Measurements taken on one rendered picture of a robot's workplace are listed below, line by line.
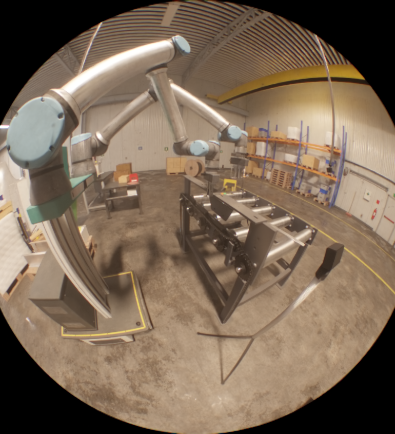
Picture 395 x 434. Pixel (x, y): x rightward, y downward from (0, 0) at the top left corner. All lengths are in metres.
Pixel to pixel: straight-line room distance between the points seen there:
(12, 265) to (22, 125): 2.98
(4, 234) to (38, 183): 2.61
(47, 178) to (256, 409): 1.95
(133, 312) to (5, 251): 2.59
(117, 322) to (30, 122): 1.28
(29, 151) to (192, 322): 1.58
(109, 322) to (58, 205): 1.05
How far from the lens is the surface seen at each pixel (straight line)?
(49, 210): 0.52
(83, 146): 0.96
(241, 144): 1.00
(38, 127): 0.35
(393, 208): 9.80
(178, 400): 1.50
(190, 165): 7.79
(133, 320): 1.26
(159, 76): 0.78
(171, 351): 1.47
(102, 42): 9.98
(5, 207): 3.15
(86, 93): 0.42
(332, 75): 7.54
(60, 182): 0.53
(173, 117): 0.77
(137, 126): 11.15
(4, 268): 3.22
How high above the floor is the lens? 1.45
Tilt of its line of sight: 27 degrees down
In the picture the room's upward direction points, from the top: 3 degrees clockwise
